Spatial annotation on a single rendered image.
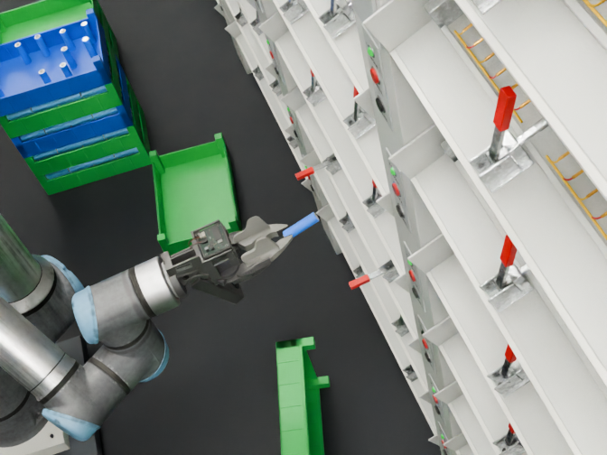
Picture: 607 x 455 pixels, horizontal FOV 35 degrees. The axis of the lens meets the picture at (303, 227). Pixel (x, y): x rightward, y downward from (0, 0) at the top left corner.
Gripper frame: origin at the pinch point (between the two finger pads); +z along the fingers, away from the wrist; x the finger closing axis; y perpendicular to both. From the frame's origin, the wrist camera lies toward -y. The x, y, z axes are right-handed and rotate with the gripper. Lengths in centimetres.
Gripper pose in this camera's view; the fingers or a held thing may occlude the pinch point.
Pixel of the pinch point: (284, 236)
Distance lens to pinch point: 162.1
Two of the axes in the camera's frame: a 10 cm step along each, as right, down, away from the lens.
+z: 9.1, -4.1, 0.2
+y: -2.3, -5.5, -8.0
